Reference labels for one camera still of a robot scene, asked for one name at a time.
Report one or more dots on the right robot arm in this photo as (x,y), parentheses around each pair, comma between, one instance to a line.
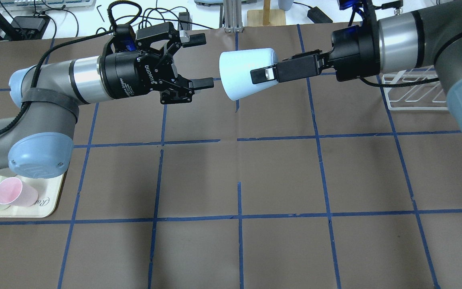
(429,36)

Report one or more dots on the white wire cup rack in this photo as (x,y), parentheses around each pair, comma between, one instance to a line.
(429,96)

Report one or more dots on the black power adapter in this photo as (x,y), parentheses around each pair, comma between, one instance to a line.
(316,15)

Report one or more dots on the aluminium frame post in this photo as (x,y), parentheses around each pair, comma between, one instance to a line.
(232,16)

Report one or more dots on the light blue ikea cup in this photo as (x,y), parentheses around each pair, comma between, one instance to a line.
(235,71)

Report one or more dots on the pink cup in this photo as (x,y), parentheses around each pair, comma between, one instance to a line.
(15,192)

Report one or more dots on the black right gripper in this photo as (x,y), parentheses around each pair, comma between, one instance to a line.
(353,52)

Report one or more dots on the black allen key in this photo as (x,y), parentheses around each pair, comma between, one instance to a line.
(98,8)

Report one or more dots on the wooden stand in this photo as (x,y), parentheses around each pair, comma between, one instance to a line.
(266,16)

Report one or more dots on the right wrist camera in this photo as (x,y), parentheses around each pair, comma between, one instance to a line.
(353,6)

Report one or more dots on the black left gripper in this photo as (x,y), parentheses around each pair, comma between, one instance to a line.
(123,75)

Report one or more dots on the blue mug on desk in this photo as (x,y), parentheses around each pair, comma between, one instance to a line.
(285,5)

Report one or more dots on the cream plastic tray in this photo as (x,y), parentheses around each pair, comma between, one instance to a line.
(48,195)

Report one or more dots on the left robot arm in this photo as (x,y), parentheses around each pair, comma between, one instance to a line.
(38,142)

